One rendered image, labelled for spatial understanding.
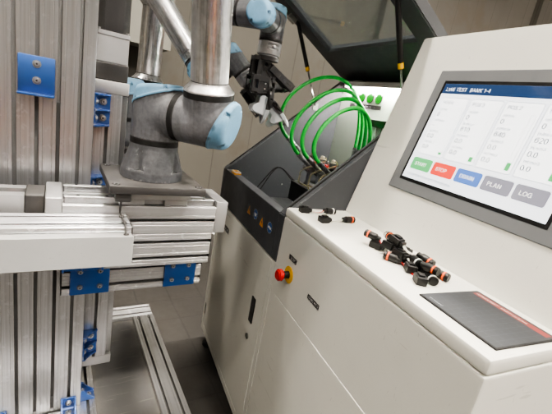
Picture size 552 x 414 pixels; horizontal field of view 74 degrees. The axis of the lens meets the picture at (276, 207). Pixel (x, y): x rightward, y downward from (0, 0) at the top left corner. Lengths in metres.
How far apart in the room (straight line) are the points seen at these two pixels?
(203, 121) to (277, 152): 0.98
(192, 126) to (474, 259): 0.69
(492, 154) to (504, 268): 0.26
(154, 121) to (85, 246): 0.32
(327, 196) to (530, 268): 0.59
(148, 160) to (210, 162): 3.08
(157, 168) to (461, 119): 0.77
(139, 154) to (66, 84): 0.26
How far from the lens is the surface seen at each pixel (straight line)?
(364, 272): 0.81
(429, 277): 0.81
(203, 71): 0.84
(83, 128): 1.08
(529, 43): 1.08
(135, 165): 0.94
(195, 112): 0.85
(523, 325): 0.79
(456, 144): 1.03
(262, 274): 1.28
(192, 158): 3.92
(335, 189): 1.19
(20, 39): 1.07
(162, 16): 1.39
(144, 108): 0.92
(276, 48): 1.26
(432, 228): 0.99
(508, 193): 0.91
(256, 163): 1.77
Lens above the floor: 1.27
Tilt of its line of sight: 15 degrees down
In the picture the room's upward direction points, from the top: 11 degrees clockwise
